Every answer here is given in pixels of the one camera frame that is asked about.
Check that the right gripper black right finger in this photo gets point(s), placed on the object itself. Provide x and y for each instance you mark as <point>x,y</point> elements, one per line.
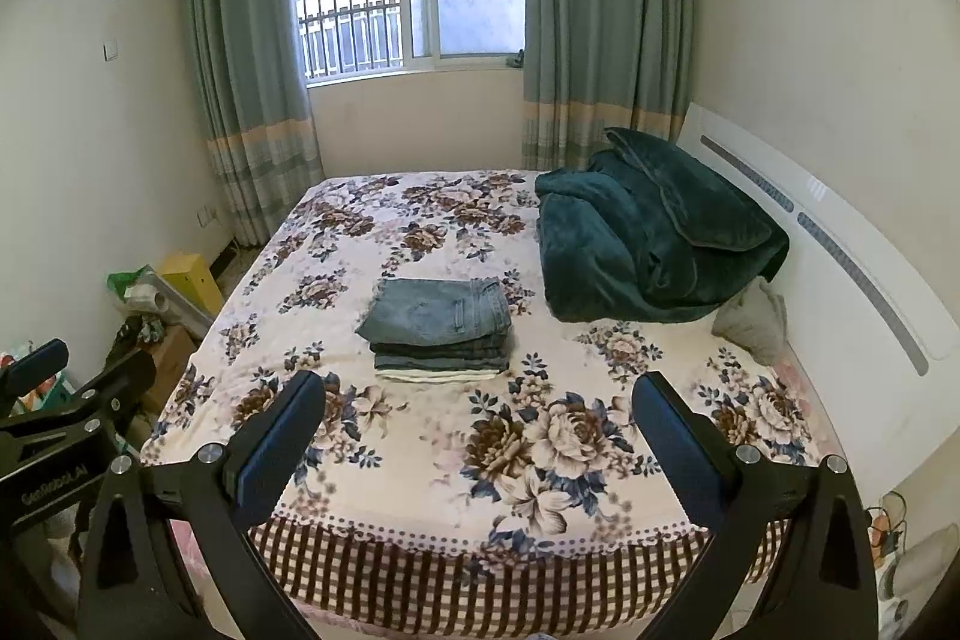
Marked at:
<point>822,584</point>

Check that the wall switch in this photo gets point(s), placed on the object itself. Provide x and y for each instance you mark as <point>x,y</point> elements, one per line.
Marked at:
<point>110,50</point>

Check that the grey pillow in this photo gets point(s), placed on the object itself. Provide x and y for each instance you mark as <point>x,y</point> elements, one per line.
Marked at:
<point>755,319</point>

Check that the yellow box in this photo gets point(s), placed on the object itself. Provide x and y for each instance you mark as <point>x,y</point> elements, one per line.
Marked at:
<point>190,276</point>

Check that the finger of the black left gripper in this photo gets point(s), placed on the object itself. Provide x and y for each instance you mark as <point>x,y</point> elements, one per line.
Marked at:
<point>23,375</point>

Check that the light blue denim shorts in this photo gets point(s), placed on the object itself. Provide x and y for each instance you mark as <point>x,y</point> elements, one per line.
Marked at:
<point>433,313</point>

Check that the cream cylindrical roll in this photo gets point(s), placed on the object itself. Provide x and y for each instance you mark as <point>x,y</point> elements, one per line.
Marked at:
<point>927,558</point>

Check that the colourful toy box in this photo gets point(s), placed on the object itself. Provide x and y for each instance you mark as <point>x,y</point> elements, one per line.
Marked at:
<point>51,394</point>

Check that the floral bed sheet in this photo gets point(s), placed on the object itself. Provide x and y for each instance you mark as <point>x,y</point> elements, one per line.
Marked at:
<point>488,507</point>

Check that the right teal curtain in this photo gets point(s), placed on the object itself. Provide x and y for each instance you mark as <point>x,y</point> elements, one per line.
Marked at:
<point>594,64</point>

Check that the dark teal plush blanket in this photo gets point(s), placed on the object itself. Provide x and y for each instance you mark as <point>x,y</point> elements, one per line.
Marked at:
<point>648,233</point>

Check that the left teal curtain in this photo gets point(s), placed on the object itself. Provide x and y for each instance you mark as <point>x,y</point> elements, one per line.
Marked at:
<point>258,124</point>

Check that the white bed headboard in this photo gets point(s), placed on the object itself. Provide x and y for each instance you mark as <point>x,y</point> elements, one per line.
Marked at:
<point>877,343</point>

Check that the stack of folded jeans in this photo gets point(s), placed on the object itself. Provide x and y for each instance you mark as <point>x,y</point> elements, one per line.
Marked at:
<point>475,358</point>

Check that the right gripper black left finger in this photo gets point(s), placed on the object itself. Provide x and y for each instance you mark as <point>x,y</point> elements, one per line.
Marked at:
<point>134,582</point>

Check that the teal curtain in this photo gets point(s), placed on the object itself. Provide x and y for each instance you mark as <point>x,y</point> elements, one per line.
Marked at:
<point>258,124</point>
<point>594,64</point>

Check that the green plastic bag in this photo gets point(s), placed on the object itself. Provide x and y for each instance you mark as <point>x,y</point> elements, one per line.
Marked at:
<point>120,281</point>

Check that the brown cardboard box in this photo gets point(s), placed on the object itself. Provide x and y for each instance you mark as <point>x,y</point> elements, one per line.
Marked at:
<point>170,356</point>

